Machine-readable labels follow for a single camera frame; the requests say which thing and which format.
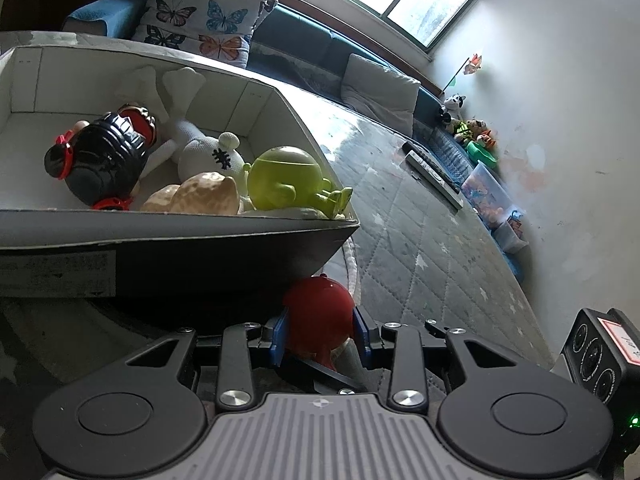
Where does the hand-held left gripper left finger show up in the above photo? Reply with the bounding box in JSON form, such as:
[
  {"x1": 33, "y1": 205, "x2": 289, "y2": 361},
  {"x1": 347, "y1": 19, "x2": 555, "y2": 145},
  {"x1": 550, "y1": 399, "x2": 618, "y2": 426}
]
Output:
[{"x1": 122, "y1": 308, "x2": 290, "y2": 409}]

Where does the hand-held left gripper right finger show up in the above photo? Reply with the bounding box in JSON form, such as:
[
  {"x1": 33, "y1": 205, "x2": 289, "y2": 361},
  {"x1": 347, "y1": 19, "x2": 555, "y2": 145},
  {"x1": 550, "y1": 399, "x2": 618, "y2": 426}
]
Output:
[{"x1": 352, "y1": 306, "x2": 522, "y2": 409}]

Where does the red round toy figure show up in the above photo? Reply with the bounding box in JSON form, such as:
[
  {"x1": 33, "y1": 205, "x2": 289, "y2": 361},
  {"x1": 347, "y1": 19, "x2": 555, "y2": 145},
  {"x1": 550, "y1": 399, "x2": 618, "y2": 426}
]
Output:
[{"x1": 282, "y1": 274, "x2": 358, "y2": 372}]

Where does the grey storage box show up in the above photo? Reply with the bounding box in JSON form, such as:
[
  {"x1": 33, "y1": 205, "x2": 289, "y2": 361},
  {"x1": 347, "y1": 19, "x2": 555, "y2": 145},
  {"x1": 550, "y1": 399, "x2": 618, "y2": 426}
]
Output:
[{"x1": 0, "y1": 31, "x2": 361, "y2": 313}]

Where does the green one-eyed monster toy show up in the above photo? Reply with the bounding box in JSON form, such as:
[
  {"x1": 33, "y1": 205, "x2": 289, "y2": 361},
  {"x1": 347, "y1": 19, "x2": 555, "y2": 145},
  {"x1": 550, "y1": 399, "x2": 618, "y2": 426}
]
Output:
[{"x1": 243, "y1": 146, "x2": 353, "y2": 220}]

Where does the cream lumpy toy figure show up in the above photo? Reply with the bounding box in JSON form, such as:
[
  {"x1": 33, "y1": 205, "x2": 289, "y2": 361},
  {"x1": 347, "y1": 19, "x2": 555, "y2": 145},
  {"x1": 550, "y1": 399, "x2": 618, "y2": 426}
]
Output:
[{"x1": 140, "y1": 171, "x2": 241, "y2": 216}]

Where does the white rabbit plush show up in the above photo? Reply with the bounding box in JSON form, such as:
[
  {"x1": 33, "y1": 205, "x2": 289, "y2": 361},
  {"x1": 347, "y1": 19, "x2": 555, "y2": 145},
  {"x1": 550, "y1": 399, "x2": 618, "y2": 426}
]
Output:
[{"x1": 115, "y1": 66, "x2": 253, "y2": 211}]

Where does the black-haired doll figure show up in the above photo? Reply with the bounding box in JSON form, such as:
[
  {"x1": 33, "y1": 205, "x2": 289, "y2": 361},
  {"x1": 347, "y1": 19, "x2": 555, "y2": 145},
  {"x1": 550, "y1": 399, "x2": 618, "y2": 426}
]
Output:
[{"x1": 44, "y1": 102, "x2": 161, "y2": 211}]

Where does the grey quilted desktop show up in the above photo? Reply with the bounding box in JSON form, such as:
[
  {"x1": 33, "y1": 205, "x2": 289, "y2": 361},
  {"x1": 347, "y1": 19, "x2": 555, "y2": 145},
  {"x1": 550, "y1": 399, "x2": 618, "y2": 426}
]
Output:
[{"x1": 0, "y1": 30, "x2": 566, "y2": 461}]

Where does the small clear toy container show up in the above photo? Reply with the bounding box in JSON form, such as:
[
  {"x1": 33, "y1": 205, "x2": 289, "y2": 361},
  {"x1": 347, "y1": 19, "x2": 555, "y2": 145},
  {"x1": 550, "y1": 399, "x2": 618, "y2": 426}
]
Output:
[{"x1": 492, "y1": 210, "x2": 528, "y2": 253}]

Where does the grey remote control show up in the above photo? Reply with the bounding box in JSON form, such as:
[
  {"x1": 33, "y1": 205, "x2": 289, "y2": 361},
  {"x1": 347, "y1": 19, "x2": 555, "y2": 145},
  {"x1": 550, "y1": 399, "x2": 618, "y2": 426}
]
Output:
[{"x1": 405, "y1": 151, "x2": 465, "y2": 210}]

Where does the clear plastic toy container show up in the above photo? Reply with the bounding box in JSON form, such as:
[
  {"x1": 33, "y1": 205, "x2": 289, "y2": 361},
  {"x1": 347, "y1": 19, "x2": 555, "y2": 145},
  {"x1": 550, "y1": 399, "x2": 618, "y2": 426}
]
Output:
[{"x1": 460, "y1": 161, "x2": 516, "y2": 231}]

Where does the dark remote control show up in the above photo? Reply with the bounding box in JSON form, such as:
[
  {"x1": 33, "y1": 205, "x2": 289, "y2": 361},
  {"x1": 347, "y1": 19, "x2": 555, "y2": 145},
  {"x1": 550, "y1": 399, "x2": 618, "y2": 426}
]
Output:
[{"x1": 402, "y1": 141, "x2": 463, "y2": 196}]

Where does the green plastic toy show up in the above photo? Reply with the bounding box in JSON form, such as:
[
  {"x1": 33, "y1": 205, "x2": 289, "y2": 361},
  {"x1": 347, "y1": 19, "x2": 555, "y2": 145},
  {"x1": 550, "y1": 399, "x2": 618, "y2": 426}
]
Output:
[{"x1": 465, "y1": 140, "x2": 501, "y2": 168}]

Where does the yellow plush toy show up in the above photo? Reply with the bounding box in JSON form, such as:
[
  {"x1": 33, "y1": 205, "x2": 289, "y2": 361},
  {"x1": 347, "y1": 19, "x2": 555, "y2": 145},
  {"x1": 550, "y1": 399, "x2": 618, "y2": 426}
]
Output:
[{"x1": 452, "y1": 119, "x2": 488, "y2": 143}]

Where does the black white cow plush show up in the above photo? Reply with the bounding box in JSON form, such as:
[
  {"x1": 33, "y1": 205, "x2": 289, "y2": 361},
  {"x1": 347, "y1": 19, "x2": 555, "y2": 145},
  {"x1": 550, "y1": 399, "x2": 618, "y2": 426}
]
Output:
[{"x1": 440, "y1": 94, "x2": 467, "y2": 128}]

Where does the plain white pillow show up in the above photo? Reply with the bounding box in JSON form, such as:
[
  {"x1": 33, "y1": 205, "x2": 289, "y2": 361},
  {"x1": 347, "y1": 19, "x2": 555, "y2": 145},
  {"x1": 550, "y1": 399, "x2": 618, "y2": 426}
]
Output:
[{"x1": 341, "y1": 53, "x2": 422, "y2": 136}]

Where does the blue sofa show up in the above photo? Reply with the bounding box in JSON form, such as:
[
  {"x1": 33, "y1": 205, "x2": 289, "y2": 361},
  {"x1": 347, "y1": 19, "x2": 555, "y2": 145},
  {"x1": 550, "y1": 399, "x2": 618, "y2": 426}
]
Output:
[{"x1": 62, "y1": 0, "x2": 526, "y2": 281}]

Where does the colourful pinwheel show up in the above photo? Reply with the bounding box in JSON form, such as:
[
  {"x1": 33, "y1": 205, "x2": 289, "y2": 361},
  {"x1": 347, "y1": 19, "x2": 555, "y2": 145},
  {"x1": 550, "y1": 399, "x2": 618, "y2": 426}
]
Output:
[{"x1": 442, "y1": 53, "x2": 483, "y2": 98}]

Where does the window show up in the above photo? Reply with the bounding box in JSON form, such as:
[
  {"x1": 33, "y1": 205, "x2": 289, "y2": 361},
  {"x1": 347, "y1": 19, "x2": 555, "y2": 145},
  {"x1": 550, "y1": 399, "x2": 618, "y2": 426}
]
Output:
[{"x1": 295, "y1": 0, "x2": 501, "y2": 51}]

